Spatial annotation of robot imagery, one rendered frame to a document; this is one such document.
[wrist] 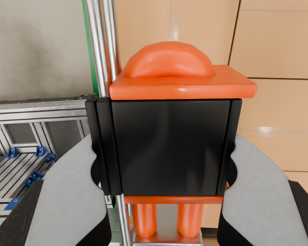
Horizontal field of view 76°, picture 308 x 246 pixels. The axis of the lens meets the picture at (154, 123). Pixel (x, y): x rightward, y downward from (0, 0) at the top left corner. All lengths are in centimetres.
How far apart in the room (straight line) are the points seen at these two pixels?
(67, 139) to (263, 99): 106
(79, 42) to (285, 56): 103
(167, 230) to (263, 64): 65
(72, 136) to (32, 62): 52
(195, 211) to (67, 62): 126
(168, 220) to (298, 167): 89
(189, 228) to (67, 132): 116
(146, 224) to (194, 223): 4
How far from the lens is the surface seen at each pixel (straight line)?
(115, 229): 124
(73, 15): 131
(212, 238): 125
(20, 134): 145
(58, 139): 135
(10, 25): 148
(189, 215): 18
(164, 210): 22
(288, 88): 84
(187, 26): 68
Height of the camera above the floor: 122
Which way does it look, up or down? 63 degrees down
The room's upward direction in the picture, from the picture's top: 177 degrees counter-clockwise
